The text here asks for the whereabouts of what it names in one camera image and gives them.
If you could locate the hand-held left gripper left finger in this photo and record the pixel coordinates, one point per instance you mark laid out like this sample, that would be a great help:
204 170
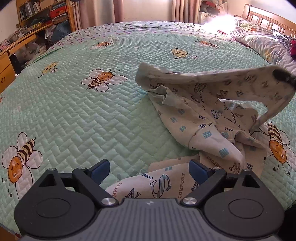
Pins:
100 171

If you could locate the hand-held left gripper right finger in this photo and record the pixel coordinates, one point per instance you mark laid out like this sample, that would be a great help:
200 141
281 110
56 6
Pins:
196 171

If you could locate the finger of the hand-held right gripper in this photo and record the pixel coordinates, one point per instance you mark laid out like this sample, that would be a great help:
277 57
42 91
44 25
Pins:
281 75

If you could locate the white letter-print pajama pants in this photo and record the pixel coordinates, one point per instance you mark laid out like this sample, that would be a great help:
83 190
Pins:
231 81

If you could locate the white motorcycle-print pajama shirt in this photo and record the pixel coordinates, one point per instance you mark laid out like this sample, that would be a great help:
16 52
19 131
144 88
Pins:
185 120

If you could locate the dark patterned cloth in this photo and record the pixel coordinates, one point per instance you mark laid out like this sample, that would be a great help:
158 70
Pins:
281 38

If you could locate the floral pillow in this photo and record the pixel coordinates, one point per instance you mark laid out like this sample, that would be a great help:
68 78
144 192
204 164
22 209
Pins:
254 37

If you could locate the wooden headboard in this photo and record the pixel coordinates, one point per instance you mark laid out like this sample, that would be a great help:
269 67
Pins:
261 18

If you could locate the green bee-print quilt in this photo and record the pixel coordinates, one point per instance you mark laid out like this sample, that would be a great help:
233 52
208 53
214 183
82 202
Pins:
69 115

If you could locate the wooden desk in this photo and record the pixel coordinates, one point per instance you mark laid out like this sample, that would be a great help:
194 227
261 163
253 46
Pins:
5 76

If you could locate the blue cloth bundle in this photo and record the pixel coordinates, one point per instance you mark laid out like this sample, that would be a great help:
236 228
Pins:
61 31

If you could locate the wooden bookshelf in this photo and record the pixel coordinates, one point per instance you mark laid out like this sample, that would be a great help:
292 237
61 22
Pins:
70 16

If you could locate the red box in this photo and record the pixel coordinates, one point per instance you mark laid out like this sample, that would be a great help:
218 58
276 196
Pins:
56 14

